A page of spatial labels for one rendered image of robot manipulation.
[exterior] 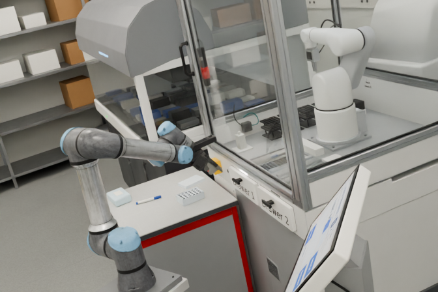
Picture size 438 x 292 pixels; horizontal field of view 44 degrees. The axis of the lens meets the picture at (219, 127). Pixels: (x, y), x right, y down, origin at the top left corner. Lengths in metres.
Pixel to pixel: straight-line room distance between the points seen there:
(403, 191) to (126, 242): 1.16
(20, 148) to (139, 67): 3.60
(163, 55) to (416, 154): 1.53
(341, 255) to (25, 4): 5.42
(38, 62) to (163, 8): 3.05
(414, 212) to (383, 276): 0.31
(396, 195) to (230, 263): 0.97
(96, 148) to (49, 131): 4.57
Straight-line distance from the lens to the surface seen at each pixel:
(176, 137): 2.38
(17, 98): 6.46
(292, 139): 2.02
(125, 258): 2.13
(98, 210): 2.20
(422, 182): 2.47
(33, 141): 6.58
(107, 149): 2.03
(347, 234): 1.50
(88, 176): 2.15
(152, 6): 3.15
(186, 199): 2.80
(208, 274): 2.87
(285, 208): 2.25
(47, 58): 6.05
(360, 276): 1.67
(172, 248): 2.73
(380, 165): 2.30
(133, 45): 3.13
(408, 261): 2.59
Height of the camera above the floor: 1.95
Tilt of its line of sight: 18 degrees down
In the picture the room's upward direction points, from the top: 12 degrees counter-clockwise
